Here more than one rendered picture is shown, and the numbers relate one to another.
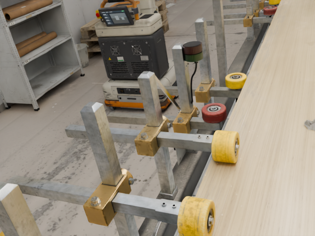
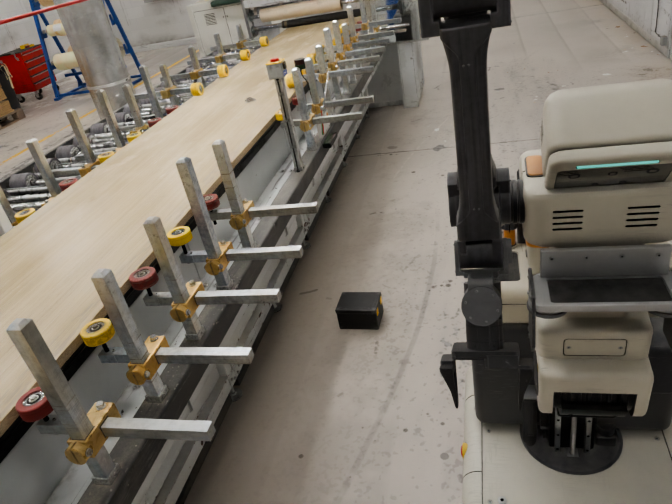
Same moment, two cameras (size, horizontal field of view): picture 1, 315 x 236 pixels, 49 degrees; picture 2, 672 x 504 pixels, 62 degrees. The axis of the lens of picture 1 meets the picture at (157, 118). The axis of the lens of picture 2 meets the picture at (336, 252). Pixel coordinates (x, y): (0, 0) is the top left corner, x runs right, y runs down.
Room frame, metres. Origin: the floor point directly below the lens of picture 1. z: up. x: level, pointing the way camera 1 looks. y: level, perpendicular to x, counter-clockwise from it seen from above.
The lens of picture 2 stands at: (4.08, -0.72, 1.70)
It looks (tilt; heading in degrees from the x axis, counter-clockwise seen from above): 30 degrees down; 170
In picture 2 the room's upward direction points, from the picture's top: 12 degrees counter-clockwise
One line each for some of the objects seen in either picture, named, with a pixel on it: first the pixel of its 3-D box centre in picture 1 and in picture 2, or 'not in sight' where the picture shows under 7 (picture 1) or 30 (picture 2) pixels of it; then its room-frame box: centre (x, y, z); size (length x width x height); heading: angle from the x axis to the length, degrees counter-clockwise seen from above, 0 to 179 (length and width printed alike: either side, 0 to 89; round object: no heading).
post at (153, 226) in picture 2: not in sight; (178, 290); (2.62, -0.93, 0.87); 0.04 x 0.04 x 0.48; 62
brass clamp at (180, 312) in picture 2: (261, 3); (187, 301); (2.60, -0.92, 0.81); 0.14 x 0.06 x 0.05; 152
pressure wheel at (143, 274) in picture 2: not in sight; (147, 287); (2.52, -1.03, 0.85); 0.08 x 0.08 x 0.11
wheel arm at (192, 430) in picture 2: not in sight; (123, 428); (3.06, -1.09, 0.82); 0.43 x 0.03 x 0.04; 62
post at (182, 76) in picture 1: (187, 109); (316, 102); (1.07, -0.11, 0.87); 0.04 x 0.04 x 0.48; 62
